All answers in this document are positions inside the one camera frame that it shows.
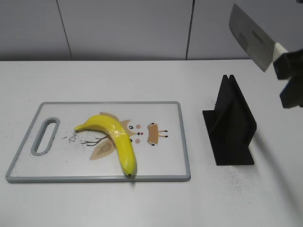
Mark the black knife stand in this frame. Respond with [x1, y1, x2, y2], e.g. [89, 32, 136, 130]
[202, 75, 257, 166]

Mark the white grey-rimmed cutting board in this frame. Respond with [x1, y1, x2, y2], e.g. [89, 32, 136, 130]
[6, 101, 191, 183]

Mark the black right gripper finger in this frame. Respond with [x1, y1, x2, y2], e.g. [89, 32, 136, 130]
[280, 75, 303, 109]

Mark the white-handled cleaver knife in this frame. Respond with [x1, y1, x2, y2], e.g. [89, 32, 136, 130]
[229, 4, 288, 72]

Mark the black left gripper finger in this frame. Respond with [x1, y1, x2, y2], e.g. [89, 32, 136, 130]
[273, 49, 303, 80]

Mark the yellow plastic banana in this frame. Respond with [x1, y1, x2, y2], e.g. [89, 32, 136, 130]
[74, 115, 136, 177]

